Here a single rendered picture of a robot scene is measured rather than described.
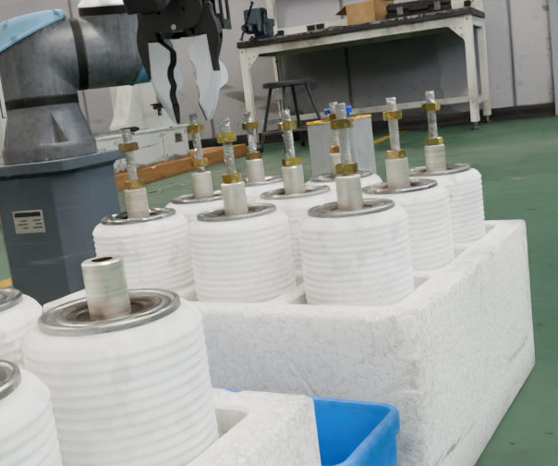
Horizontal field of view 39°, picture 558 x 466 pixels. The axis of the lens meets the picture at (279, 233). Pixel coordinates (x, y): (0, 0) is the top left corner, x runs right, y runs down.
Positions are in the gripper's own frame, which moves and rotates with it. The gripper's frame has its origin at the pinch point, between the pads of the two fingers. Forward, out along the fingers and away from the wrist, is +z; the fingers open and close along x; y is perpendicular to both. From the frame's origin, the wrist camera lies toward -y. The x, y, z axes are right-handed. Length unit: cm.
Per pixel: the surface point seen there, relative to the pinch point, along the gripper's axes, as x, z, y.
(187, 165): 163, 32, 324
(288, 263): -14.5, 14.9, -13.5
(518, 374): -32.9, 33.2, 5.9
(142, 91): 185, -12, 326
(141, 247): -0.4, 12.3, -15.2
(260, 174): -3.1, 9.0, 11.5
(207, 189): -1.0, 9.0, -0.1
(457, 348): -29.4, 23.0, -14.2
